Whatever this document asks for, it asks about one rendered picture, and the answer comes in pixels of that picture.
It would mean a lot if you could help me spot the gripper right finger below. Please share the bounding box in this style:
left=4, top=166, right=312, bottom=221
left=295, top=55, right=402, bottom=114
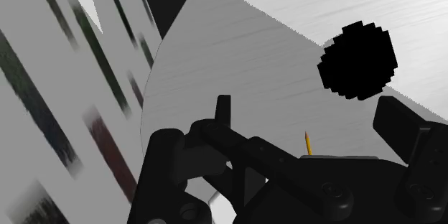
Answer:
left=372, top=95, right=448, bottom=224

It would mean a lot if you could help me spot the grey striped rug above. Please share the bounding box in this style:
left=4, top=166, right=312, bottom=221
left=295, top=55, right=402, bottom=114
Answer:
left=0, top=0, right=162, bottom=224

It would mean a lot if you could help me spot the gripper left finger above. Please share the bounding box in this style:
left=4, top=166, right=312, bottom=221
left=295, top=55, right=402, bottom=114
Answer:
left=127, top=94, right=355, bottom=224

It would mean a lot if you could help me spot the black round object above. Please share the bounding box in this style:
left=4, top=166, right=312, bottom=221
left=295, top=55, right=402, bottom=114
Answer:
left=316, top=20, right=399, bottom=101

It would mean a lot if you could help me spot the yellow pencil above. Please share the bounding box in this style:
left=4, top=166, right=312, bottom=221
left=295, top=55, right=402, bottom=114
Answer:
left=304, top=131, right=313, bottom=157

